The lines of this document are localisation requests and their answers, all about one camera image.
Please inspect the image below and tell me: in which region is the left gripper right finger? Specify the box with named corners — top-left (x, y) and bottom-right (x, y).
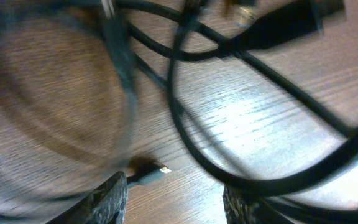
top-left (223, 186), bottom-right (288, 224)

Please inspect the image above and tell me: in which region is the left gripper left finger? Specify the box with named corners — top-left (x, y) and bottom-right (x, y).
top-left (48, 171), bottom-right (128, 224)

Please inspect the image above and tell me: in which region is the black USB cable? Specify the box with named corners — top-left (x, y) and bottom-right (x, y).
top-left (0, 0), bottom-right (358, 224)

